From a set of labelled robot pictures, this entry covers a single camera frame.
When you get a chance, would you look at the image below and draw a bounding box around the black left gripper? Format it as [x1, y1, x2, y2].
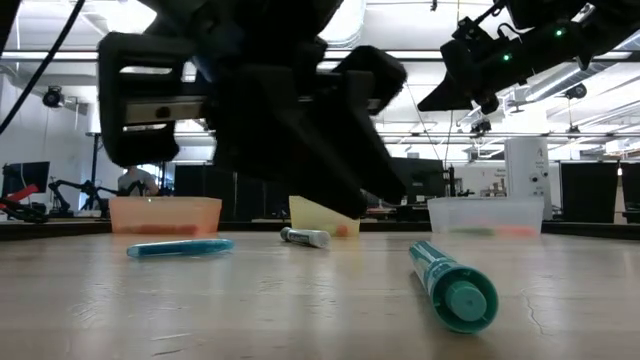
[98, 32, 409, 220]

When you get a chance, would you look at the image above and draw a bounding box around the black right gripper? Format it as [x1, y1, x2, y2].
[418, 42, 546, 116]

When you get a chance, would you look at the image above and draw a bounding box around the green dry erase marker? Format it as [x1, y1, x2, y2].
[279, 225, 332, 250]

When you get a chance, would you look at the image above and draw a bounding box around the green slim highlighter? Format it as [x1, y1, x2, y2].
[449, 227, 497, 237]

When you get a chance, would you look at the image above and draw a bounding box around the teal slim highlighter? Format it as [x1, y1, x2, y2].
[125, 238, 236, 259]

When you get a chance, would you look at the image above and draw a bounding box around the teal fat marker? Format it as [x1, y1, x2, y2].
[408, 240, 500, 335]

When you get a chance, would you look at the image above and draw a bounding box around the black computer monitor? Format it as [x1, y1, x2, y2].
[394, 157, 447, 199]
[2, 161, 52, 196]

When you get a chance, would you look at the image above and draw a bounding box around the yellow translucent plastic bin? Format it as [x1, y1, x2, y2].
[288, 195, 362, 238]

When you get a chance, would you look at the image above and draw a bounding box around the white pillar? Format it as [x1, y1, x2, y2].
[503, 137, 554, 222]

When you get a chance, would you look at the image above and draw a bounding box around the clear plastic bin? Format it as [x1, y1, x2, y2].
[427, 196, 545, 235]

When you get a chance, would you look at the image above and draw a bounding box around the orange translucent plastic bin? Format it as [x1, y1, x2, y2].
[108, 196, 224, 236]

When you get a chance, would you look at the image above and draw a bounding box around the person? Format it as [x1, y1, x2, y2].
[117, 166, 160, 198]

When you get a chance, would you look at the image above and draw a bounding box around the black partition panel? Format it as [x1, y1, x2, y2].
[560, 161, 620, 224]
[621, 162, 640, 225]

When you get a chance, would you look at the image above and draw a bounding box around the red object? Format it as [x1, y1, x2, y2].
[0, 183, 40, 204]

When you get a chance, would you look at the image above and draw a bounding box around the black overhead frame bar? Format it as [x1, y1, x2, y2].
[0, 48, 640, 63]

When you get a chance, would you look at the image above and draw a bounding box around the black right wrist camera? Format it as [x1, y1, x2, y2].
[451, 16, 509, 56]

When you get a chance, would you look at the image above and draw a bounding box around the black partition wall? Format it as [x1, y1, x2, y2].
[173, 163, 301, 224]

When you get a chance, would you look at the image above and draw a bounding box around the black background rig frame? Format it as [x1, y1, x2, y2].
[87, 128, 640, 199]

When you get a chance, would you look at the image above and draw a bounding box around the silver ceiling air duct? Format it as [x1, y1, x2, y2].
[522, 44, 640, 104]
[319, 0, 368, 49]

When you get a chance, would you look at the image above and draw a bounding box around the black camera cable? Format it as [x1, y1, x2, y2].
[0, 0, 87, 134]

